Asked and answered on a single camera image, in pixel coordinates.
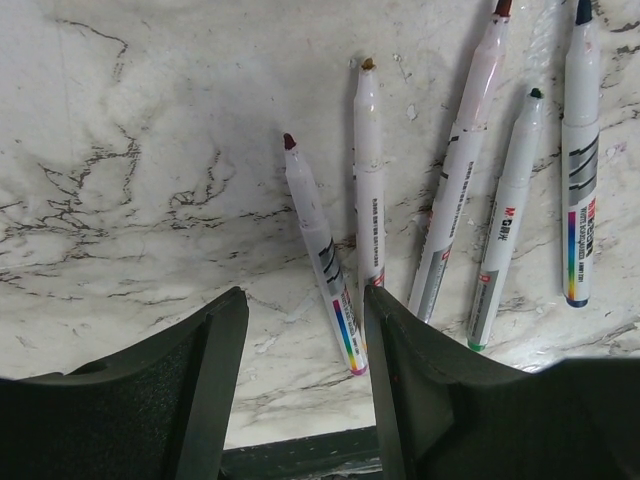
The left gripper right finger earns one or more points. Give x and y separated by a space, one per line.
445 412

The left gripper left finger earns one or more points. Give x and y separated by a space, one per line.
158 409

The purple-end white marker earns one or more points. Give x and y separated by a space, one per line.
320 245

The yellow-end white marker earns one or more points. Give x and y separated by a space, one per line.
369 180

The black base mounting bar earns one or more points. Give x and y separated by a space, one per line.
349 454

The red-end white marker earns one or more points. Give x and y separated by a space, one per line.
463 149

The green-end white marker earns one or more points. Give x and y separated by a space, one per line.
507 213

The blue-end white marker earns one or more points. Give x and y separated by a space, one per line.
579 162

